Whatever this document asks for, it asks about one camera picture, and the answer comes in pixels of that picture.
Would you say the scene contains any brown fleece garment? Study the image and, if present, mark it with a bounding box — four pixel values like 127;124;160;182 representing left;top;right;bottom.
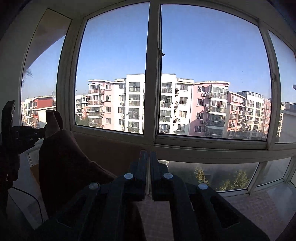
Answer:
39;110;116;219

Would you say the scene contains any white window frame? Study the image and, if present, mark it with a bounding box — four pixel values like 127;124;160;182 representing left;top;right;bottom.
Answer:
20;1;295;195

